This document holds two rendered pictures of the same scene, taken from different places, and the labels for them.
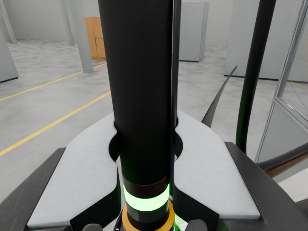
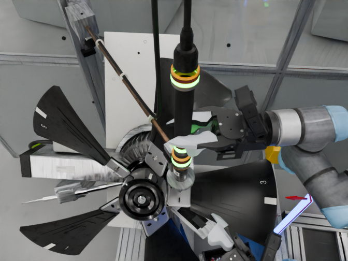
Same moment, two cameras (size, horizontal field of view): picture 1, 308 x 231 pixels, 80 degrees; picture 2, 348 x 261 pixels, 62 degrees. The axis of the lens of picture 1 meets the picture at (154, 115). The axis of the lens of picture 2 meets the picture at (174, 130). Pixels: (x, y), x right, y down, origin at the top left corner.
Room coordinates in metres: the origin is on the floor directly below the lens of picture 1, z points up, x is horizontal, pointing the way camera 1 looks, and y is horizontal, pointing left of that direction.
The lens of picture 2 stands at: (0.14, 0.33, 1.92)
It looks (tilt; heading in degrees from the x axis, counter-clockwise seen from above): 55 degrees down; 265
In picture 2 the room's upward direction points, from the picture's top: straight up
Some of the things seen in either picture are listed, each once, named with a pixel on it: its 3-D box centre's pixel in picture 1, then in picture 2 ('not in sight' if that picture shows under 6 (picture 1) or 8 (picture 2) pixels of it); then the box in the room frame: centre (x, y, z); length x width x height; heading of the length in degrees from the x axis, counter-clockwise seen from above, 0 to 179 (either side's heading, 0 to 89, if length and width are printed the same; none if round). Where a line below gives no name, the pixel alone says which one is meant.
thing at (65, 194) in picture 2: not in sight; (67, 194); (0.44, -0.06, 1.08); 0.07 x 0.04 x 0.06; 1
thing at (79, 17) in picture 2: not in sight; (81, 19); (0.37, -0.56, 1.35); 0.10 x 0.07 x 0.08; 116
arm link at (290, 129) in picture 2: not in sight; (280, 126); (-0.11, 0.00, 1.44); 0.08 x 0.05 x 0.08; 91
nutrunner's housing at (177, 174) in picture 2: not in sight; (182, 131); (0.10, 0.01, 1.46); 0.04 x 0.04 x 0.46
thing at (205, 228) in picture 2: not in sight; (194, 207); (0.04, -0.02, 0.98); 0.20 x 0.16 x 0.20; 81
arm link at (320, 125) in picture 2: not in sight; (317, 125); (-0.18, 0.00, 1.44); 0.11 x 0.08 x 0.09; 1
